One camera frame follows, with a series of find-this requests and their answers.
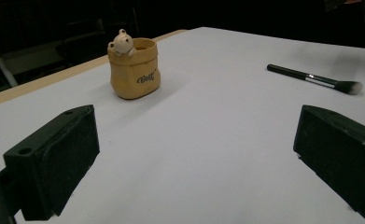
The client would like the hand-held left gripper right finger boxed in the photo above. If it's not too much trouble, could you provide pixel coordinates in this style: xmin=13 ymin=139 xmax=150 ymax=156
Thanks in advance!
xmin=293 ymin=105 xmax=365 ymax=220

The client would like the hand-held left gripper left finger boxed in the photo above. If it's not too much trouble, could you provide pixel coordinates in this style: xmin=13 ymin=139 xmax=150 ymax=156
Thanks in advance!
xmin=3 ymin=105 xmax=101 ymax=221

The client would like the black makeup brush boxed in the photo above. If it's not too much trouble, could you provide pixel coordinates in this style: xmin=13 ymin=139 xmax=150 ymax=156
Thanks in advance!
xmin=266 ymin=63 xmax=364 ymax=96

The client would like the white desk leg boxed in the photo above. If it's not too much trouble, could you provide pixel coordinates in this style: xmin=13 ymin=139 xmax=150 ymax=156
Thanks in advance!
xmin=0 ymin=29 xmax=19 ymax=88

